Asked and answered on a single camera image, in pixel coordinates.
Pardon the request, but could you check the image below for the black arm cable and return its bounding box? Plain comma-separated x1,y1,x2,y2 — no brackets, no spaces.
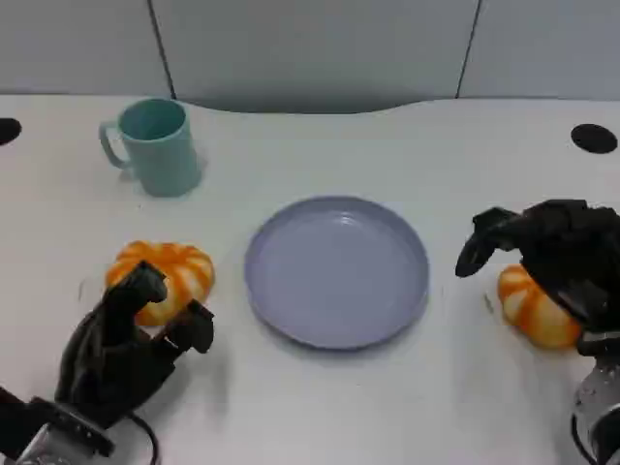
126,412,162,465
570,411,598,464

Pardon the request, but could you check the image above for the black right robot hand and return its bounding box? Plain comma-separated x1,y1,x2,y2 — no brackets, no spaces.
454,199,620,336

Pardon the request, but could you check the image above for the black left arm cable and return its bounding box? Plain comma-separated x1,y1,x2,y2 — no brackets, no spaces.
126,412,162,465

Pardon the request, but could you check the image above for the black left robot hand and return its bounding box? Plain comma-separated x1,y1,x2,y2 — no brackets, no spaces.
53,260,216,430

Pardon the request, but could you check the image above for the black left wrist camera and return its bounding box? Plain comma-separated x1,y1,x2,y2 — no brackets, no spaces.
28,395,116,459

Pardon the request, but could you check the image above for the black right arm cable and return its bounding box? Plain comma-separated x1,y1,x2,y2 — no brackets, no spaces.
570,411,598,464

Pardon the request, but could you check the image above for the lilac plate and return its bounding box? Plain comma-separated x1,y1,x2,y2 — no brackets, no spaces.
244,195,431,353

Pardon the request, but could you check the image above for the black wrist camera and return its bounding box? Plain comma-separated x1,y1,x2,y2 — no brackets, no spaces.
28,395,116,459
575,329,620,357

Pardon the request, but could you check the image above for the orange white toy bread roll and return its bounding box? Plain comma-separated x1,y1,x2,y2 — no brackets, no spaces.
106,240,216,328
497,263,583,350

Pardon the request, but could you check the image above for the black table cable grommet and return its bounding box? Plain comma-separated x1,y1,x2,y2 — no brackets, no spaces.
570,123,619,155
0,117,23,146

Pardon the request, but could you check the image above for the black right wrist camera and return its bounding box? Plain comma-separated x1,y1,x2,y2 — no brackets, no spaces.
575,329,620,357

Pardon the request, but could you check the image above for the pale green mug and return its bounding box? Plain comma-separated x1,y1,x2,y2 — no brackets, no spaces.
99,98,203,199

